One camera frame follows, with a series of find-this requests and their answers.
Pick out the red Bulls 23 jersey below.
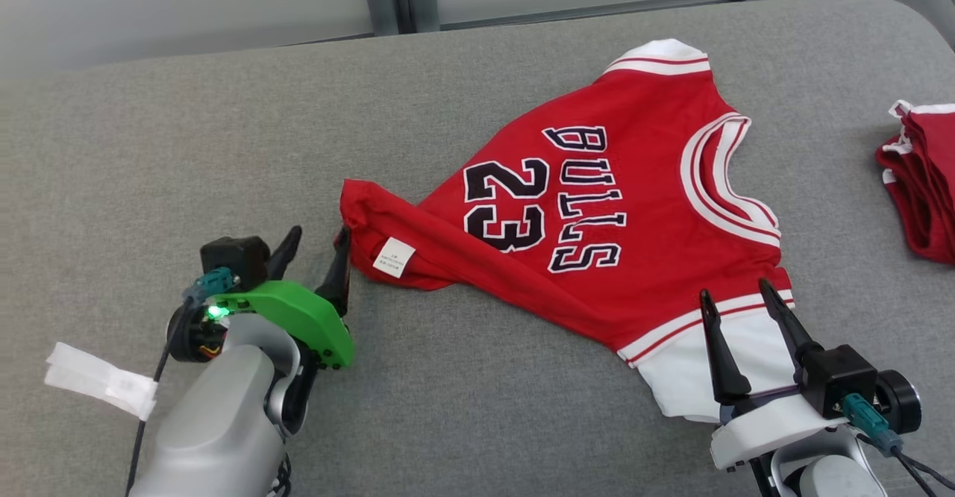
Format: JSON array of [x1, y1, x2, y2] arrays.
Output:
[[339, 38, 795, 419]]

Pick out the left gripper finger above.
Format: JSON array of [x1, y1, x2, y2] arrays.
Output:
[[265, 226, 303, 281], [315, 226, 351, 315]]

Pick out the red shorts with white trim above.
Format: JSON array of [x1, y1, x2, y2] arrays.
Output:
[[875, 99, 955, 265]]

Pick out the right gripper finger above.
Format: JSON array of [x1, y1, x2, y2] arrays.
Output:
[[759, 279, 824, 382], [700, 291, 752, 404]]

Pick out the white tape label on cable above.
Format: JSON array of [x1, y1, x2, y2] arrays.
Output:
[[43, 342, 159, 421]]

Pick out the cable with teal plug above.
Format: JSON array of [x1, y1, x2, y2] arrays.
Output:
[[842, 394, 955, 497], [125, 266, 241, 497]]

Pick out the right cable with teal plug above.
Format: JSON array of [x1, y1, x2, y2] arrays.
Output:
[[842, 394, 955, 497]]

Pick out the left cable with teal plug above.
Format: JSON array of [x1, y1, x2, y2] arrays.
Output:
[[125, 266, 241, 497]]

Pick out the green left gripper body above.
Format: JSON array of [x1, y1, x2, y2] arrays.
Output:
[[168, 281, 355, 371]]

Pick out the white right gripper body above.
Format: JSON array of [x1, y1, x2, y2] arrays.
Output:
[[710, 369, 922, 472]]

